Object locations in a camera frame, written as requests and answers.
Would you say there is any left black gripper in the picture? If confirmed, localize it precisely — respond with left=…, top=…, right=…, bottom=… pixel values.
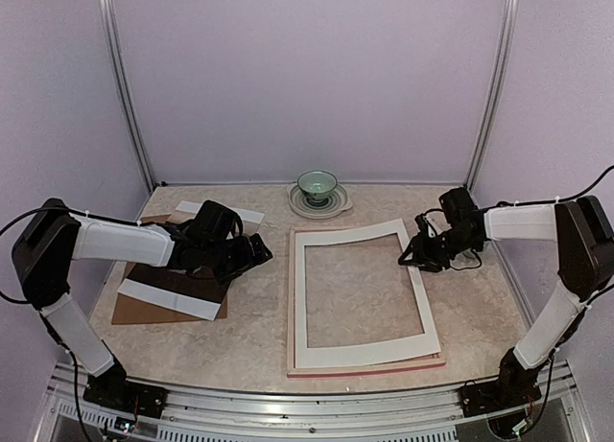
left=201, top=233, right=272, bottom=286

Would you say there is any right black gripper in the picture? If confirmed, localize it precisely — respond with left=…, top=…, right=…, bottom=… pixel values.
left=398, top=226, right=480, bottom=272

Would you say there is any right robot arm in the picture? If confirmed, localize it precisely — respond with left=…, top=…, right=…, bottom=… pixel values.
left=398, top=167, right=613, bottom=407

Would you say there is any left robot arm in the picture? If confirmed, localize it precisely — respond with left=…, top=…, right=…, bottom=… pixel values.
left=1, top=198, right=272, bottom=408

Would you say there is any striped ceramic plate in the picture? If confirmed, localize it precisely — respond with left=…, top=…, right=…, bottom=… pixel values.
left=286, top=183, right=353, bottom=221

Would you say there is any brown backing board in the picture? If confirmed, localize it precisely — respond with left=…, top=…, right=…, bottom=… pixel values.
left=110, top=214, right=229, bottom=326

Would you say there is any green ceramic bowl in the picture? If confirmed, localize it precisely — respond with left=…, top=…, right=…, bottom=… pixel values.
left=296, top=170, right=338, bottom=207

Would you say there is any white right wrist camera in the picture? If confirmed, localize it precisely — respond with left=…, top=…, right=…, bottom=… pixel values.
left=414, top=214, right=438, bottom=238

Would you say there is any pink wooden picture frame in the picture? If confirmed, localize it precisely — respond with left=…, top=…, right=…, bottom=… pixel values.
left=286, top=225, right=448, bottom=379

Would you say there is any aluminium front rail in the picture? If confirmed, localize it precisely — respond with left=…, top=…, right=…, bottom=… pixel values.
left=33, top=364, right=590, bottom=441

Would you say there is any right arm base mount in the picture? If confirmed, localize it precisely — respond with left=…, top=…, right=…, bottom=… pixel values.
left=459, top=349, right=545, bottom=417

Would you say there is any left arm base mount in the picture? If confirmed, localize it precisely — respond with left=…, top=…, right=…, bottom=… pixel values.
left=83, top=369, right=168, bottom=419

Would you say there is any left aluminium corner post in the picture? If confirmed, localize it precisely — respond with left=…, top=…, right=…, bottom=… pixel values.
left=98, top=0, right=156, bottom=194

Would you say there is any aluminium corner post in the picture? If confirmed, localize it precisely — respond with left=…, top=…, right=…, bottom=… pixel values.
left=463, top=0, right=520, bottom=191
left=98, top=0, right=156, bottom=194

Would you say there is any right aluminium corner post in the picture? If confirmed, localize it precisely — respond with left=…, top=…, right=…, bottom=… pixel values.
left=463, top=0, right=520, bottom=191

